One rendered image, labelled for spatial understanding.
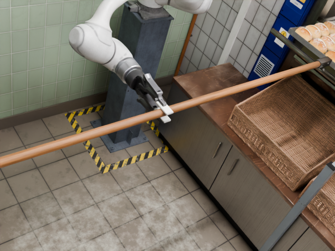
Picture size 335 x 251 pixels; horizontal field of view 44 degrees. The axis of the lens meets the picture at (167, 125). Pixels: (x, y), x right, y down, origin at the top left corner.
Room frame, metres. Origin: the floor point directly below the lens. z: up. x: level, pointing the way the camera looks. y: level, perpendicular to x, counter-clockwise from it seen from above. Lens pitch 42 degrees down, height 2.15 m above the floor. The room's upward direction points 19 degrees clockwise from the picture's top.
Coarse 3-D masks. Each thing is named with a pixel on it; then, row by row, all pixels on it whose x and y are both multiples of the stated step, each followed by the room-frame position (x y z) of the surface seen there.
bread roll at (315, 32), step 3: (306, 27) 2.10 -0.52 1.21; (309, 27) 2.09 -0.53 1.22; (312, 27) 2.09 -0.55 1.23; (315, 27) 2.08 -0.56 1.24; (312, 30) 2.07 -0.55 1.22; (315, 30) 2.07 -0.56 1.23; (318, 30) 2.07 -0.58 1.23; (312, 33) 2.06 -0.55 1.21; (315, 33) 2.06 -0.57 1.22; (318, 33) 2.06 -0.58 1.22; (312, 36) 2.06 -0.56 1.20; (315, 36) 2.05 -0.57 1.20; (318, 36) 2.06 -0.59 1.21
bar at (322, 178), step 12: (276, 36) 2.01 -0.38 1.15; (312, 60) 1.86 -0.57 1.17; (324, 72) 1.80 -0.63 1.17; (324, 168) 1.41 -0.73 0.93; (324, 180) 1.39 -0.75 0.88; (312, 192) 1.39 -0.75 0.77; (300, 204) 1.40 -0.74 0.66; (288, 216) 1.41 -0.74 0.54; (276, 228) 1.41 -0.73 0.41; (276, 240) 1.39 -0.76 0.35
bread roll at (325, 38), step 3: (324, 36) 2.04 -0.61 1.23; (327, 36) 2.04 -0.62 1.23; (324, 39) 2.02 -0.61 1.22; (327, 39) 2.01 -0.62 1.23; (330, 39) 2.01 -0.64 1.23; (327, 42) 2.00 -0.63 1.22; (330, 42) 2.00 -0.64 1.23; (333, 42) 2.00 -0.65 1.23; (327, 45) 1.99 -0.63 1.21; (330, 45) 1.99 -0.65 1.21; (333, 45) 1.99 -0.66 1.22; (327, 48) 1.99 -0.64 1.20; (330, 48) 1.98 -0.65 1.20; (333, 48) 1.99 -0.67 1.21
